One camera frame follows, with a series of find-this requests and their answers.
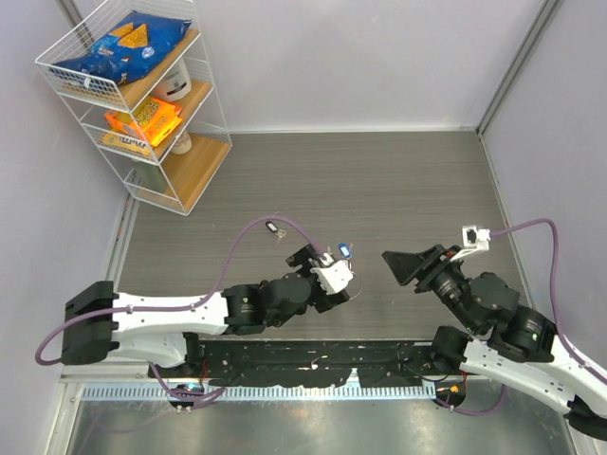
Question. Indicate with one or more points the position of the aluminium corner frame post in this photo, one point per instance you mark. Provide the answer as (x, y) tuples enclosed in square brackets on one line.
[(545, 15)]

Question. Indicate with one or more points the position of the white jar with label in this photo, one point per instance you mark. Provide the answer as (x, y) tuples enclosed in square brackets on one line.
[(175, 85)]

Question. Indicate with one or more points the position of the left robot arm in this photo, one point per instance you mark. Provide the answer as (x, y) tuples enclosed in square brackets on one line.
[(103, 323)]

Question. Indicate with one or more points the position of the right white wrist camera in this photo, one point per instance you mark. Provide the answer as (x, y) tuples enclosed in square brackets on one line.
[(475, 241)]

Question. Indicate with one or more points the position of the orange snack box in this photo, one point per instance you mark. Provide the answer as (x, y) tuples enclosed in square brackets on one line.
[(151, 121)]

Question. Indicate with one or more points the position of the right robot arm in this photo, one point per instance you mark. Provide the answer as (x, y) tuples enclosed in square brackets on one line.
[(502, 339)]

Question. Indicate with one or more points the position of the blue chips bag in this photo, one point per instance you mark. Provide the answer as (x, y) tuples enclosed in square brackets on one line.
[(128, 52)]

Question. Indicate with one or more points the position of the white slotted cable duct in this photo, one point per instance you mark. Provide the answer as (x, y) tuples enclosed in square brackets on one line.
[(350, 391)]

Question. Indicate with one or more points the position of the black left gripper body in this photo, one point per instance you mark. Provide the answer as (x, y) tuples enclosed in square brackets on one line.
[(319, 298)]

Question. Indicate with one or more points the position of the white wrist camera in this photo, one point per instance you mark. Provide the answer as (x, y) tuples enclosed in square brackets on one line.
[(475, 241), (333, 275)]

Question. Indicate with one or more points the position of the white wire shelf rack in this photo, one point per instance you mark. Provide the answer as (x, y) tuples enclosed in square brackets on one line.
[(162, 179)]

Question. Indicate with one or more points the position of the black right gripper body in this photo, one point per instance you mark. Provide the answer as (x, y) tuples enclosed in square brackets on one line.
[(439, 266)]

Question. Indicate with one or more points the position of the yellow blue snack box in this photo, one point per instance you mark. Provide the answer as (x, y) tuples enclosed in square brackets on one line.
[(125, 143)]

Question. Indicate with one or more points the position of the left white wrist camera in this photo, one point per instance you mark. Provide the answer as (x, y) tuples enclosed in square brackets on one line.
[(333, 275)]

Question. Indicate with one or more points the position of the white paper cup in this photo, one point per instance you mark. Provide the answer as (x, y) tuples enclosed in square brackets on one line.
[(183, 144)]

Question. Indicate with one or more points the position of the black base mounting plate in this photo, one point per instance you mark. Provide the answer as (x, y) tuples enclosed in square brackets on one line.
[(311, 364)]

